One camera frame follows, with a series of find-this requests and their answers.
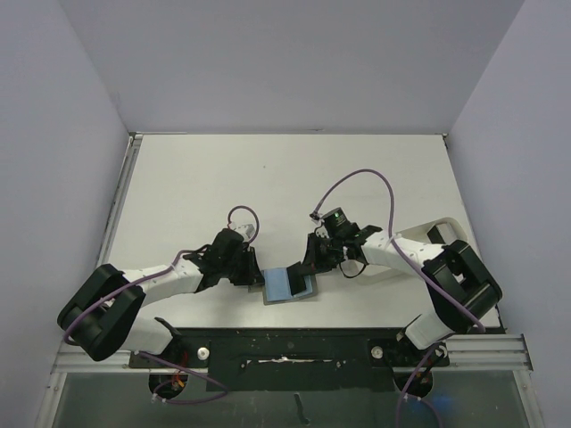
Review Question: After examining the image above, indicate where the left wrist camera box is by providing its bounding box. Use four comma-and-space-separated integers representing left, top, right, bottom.
228, 223, 257, 243

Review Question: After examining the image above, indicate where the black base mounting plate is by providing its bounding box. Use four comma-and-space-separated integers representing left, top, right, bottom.
128, 327, 447, 393

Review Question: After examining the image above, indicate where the aluminium rail frame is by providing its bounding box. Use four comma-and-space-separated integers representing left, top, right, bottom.
35, 131, 534, 384

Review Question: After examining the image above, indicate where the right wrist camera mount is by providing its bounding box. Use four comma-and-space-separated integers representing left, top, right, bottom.
310, 211, 323, 234

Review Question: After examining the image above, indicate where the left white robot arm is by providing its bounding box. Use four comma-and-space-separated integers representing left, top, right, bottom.
57, 224, 265, 366

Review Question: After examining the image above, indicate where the grey card holder wallet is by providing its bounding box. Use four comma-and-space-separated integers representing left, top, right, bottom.
247, 267, 318, 306

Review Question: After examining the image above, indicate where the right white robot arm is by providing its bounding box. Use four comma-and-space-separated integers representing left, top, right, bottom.
299, 208, 503, 365

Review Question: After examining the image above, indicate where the white plastic tray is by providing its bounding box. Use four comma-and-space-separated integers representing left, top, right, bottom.
362, 218, 468, 276

